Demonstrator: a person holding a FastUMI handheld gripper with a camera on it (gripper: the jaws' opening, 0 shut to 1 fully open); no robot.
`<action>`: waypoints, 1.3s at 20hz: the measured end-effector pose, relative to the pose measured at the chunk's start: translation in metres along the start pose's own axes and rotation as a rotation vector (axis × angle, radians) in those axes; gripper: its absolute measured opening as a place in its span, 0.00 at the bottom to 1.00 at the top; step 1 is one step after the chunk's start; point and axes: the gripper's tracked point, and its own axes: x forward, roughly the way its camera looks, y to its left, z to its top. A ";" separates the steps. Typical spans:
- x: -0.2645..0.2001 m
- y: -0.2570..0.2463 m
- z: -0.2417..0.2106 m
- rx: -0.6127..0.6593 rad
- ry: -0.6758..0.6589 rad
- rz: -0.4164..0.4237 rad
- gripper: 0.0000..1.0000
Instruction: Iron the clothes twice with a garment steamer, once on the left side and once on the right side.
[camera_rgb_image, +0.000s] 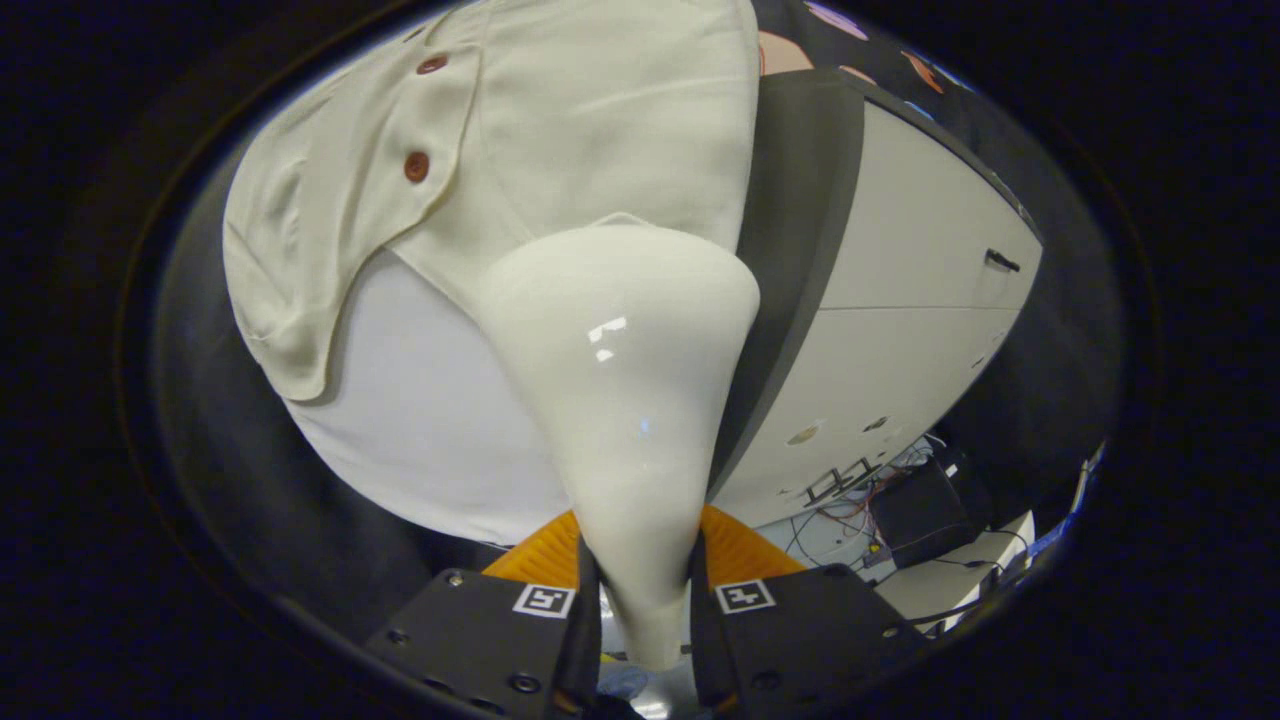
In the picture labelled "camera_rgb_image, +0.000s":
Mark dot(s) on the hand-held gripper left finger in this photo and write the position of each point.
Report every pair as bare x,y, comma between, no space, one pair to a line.
580,640

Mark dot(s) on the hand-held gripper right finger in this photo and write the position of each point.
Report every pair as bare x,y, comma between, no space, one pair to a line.
710,640

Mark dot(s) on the beige cabinet with grey top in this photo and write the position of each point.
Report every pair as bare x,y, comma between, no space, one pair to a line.
900,330

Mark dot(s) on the white garment steamer nozzle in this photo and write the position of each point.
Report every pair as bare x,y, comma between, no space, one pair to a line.
620,380

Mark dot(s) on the white ironing board panel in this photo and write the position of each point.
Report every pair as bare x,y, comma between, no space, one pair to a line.
420,400

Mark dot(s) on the black device box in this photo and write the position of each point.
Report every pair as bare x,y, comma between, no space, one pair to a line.
925,515

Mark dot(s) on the cream button-up shirt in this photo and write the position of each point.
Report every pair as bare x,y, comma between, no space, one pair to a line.
600,120

